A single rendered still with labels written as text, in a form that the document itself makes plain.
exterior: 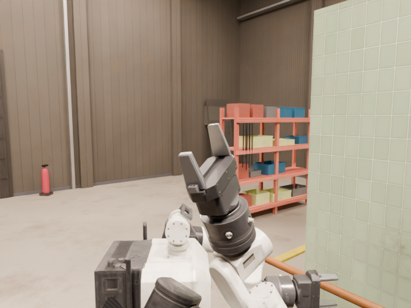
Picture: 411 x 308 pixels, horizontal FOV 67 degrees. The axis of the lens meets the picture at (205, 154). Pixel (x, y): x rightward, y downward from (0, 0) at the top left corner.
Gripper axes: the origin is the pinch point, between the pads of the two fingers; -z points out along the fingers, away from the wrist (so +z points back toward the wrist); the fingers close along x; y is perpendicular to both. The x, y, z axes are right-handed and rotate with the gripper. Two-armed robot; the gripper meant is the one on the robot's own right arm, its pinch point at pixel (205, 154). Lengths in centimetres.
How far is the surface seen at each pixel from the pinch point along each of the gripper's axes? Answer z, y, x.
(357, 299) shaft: 73, 15, 36
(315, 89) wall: 53, -16, 209
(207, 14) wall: -32, -434, 962
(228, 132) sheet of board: 343, -426, 862
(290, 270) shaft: 75, -9, 46
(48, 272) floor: 187, -321, 104
